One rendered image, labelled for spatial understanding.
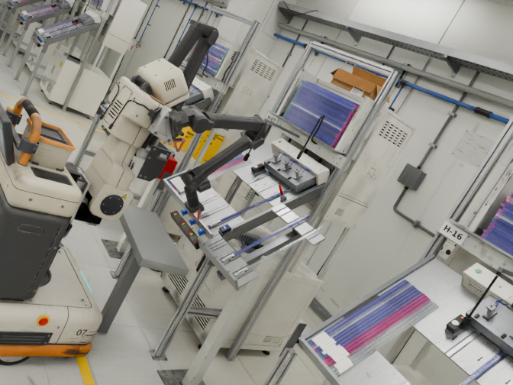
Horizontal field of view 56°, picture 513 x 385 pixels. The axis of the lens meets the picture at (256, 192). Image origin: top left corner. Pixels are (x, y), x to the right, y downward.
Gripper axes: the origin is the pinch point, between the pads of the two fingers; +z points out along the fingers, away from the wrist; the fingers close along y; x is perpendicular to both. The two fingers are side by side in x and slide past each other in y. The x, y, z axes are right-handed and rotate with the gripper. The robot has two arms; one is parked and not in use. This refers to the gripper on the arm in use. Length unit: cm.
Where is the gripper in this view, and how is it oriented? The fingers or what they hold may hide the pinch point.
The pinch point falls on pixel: (197, 218)
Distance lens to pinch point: 246.0
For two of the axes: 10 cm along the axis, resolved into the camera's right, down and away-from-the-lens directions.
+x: -8.6, 3.8, -3.5
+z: 1.3, 8.2, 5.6
